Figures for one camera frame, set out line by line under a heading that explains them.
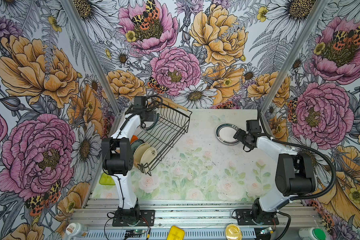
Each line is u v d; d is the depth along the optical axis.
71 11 0.72
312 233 0.63
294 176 0.47
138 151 0.84
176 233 0.70
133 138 0.89
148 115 0.89
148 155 0.84
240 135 0.88
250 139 0.70
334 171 0.67
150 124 1.10
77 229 0.65
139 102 0.76
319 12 0.73
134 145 0.87
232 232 0.70
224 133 1.08
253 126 0.75
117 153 0.53
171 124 1.12
